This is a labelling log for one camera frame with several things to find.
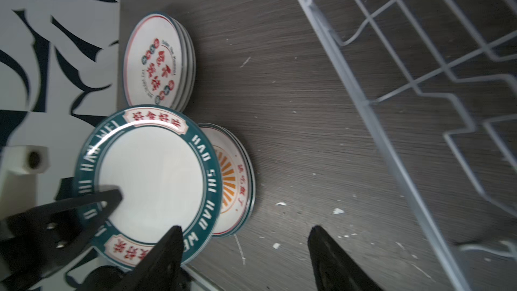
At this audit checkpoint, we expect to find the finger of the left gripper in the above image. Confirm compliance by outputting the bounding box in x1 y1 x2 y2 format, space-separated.
1 189 123 279

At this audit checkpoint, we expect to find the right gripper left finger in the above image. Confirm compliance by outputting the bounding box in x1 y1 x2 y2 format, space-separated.
112 226 184 291

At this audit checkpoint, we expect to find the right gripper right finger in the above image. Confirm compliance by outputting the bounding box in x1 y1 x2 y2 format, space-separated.
308 226 381 291

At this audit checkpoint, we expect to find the row plate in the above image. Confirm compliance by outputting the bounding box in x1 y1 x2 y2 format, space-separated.
199 123 257 238
71 105 223 270
122 13 197 112

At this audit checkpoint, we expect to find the white wire dish rack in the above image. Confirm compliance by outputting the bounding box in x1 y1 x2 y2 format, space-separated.
298 0 516 290

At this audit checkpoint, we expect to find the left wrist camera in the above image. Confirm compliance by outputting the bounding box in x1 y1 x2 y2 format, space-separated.
1 145 49 220

